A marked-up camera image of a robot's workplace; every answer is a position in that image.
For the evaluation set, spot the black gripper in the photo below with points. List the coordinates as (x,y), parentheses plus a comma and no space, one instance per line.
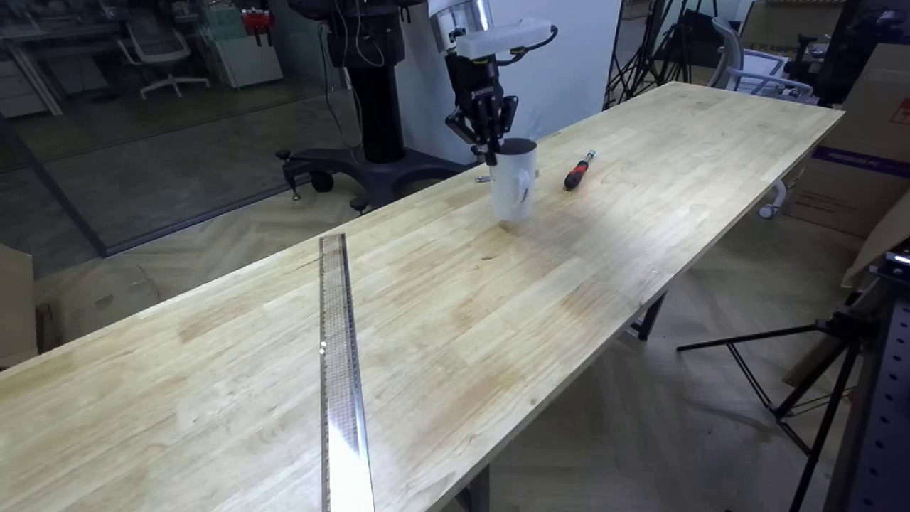
(472,83)

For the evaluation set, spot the white ceramic mug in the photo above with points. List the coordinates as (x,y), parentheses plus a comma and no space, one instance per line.
(512,185)

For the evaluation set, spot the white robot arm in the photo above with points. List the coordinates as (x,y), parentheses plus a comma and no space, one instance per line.
(494,35)

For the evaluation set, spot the red and black screwdriver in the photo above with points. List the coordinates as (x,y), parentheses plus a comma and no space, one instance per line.
(579,173)

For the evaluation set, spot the black light stand tripod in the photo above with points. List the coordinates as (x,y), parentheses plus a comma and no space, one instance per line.
(650,53)

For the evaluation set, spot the black table leg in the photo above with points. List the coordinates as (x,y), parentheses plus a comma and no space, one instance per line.
(650,316)

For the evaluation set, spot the long metal ruler strip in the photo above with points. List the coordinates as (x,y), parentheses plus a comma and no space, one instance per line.
(339,359)

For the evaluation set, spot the white office chair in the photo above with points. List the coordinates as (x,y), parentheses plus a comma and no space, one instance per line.
(158,45)

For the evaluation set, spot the large cardboard box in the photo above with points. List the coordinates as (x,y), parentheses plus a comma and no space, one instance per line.
(869,123)

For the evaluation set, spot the black perforated metal rack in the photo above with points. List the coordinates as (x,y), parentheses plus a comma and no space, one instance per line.
(886,417)

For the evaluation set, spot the small cardboard box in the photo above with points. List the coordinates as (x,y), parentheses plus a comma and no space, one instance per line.
(15,308)

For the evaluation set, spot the black wheeled pedestal stand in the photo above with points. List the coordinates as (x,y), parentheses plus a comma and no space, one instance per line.
(377,103)

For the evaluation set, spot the white metal frame chair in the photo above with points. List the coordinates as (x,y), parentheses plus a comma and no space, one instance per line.
(758,74)

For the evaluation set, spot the black camera tripod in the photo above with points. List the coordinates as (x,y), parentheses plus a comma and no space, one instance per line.
(827,333)

